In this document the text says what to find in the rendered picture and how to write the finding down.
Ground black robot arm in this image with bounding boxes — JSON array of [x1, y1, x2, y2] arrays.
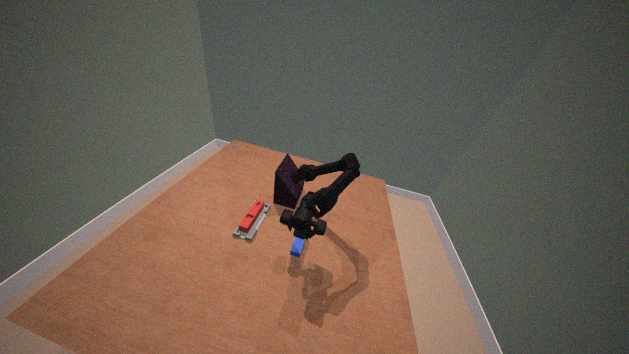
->
[[290, 153, 360, 239]]

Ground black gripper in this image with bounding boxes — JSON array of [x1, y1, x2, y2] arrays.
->
[[280, 209, 327, 236]]

